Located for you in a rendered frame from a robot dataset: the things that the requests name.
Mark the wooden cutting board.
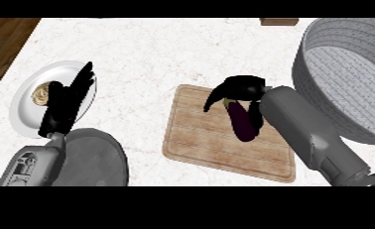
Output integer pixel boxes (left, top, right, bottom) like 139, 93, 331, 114
161, 83, 297, 184

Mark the purple eggplant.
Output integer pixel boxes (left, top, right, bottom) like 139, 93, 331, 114
223, 98, 260, 143

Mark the white plate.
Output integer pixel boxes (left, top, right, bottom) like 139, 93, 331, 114
9, 59, 98, 139

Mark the brown wooden block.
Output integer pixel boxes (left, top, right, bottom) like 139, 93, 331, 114
260, 18, 298, 27

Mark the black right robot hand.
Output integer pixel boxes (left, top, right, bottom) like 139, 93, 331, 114
202, 74, 269, 131

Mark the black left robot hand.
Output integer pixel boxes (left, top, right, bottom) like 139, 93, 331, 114
37, 60, 96, 139

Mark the beige round food item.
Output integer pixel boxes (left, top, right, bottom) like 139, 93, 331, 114
31, 81, 52, 107

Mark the grey wicker basket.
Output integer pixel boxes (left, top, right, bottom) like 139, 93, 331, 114
291, 18, 375, 146

